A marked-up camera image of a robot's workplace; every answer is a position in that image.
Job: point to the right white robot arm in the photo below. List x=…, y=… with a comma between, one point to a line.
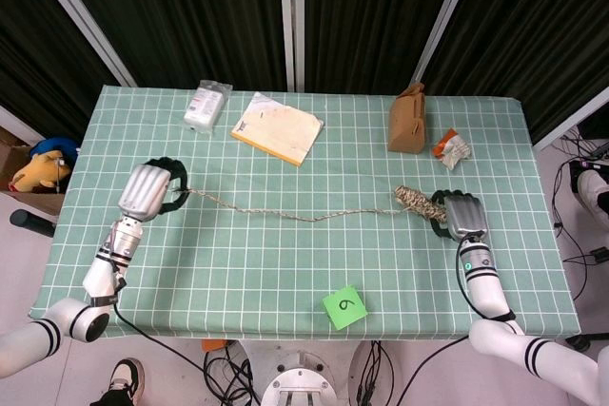
x=485, y=287

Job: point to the yellow-edged paper notepad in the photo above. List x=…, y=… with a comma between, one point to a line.
x=280, y=130

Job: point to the white tissue pack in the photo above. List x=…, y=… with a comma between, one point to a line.
x=204, y=109

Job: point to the crumpled orange white wrapper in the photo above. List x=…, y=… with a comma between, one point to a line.
x=454, y=149

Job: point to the black white shoe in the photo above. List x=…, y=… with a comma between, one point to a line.
x=126, y=377

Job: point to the white frame beam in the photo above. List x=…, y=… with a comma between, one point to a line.
x=14, y=121
x=571, y=118

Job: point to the black caster wheel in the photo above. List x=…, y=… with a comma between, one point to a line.
x=579, y=342

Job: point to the yellow plush toy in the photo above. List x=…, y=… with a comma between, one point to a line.
x=40, y=173

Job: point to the cardboard box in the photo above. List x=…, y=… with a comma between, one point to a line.
x=12, y=154

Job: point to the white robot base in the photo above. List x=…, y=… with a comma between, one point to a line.
x=300, y=382

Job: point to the blue plush toy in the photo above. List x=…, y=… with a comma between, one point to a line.
x=57, y=145

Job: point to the black curtain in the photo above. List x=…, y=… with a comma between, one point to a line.
x=371, y=11
x=190, y=11
x=28, y=44
x=547, y=21

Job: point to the white frame post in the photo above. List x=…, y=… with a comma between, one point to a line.
x=291, y=21
x=81, y=16
x=446, y=16

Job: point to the black cylinder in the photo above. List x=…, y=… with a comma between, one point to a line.
x=31, y=223

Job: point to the black trouser leg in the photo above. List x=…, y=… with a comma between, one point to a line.
x=111, y=399

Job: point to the white sneaker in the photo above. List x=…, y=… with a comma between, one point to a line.
x=595, y=187

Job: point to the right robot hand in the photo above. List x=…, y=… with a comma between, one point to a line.
x=466, y=216

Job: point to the green checked tablecloth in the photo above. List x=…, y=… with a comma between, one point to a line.
x=285, y=254

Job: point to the brown paper bag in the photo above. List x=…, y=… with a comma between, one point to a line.
x=404, y=125

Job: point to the small orange object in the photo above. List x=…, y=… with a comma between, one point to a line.
x=214, y=345

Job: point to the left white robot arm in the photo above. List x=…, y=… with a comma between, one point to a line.
x=102, y=275

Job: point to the green numbered foam cube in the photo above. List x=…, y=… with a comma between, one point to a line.
x=345, y=308

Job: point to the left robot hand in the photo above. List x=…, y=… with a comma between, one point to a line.
x=143, y=192

